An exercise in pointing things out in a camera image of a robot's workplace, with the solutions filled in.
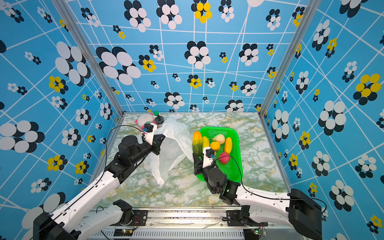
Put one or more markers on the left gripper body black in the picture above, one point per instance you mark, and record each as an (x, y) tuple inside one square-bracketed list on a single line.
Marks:
[(155, 144)]

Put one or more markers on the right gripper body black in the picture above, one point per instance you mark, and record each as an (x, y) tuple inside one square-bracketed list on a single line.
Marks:
[(205, 172)]

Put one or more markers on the orange green papaya toy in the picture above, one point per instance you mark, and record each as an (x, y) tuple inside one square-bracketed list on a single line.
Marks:
[(197, 143)]

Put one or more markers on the yellow lemon toy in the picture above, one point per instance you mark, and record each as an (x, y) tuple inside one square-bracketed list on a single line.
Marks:
[(206, 142)]

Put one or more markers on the white plastic bag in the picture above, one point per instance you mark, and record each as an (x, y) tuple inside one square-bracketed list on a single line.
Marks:
[(176, 147)]

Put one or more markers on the orange yellow mango toy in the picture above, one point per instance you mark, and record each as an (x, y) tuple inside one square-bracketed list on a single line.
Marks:
[(215, 146)]

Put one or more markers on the red fruit toy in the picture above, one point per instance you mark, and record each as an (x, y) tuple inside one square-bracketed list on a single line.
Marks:
[(224, 158)]

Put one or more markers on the yellow banana toy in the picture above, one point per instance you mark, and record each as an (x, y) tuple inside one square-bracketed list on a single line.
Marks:
[(228, 145)]

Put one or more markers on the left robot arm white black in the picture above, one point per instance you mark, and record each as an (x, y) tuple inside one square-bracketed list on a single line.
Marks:
[(70, 222)]

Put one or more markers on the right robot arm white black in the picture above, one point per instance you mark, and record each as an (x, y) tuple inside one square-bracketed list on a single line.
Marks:
[(293, 209)]

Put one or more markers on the clear shaker jar black lid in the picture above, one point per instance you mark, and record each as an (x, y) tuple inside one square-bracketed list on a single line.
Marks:
[(159, 120)]

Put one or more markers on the pink white plush toy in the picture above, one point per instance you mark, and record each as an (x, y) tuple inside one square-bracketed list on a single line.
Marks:
[(144, 118)]

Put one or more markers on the green cap white bottle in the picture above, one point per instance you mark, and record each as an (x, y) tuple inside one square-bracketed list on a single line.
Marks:
[(156, 113)]

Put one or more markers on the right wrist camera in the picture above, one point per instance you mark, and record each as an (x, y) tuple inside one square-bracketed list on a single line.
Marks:
[(208, 157)]

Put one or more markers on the aluminium front rail frame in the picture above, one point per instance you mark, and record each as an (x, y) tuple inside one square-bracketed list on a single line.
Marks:
[(192, 224)]

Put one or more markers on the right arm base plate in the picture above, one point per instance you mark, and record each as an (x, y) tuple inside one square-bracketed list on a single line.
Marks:
[(235, 218)]

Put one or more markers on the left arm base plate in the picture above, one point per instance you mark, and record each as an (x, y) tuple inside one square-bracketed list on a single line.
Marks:
[(134, 218)]

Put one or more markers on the left aluminium corner post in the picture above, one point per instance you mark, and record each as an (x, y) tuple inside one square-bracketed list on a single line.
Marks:
[(80, 40)]

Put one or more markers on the aluminium corner post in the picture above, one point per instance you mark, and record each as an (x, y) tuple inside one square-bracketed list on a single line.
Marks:
[(289, 54), (80, 40)]

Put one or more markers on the right aluminium corner post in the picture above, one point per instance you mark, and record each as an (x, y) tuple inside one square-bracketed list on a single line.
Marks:
[(289, 54)]

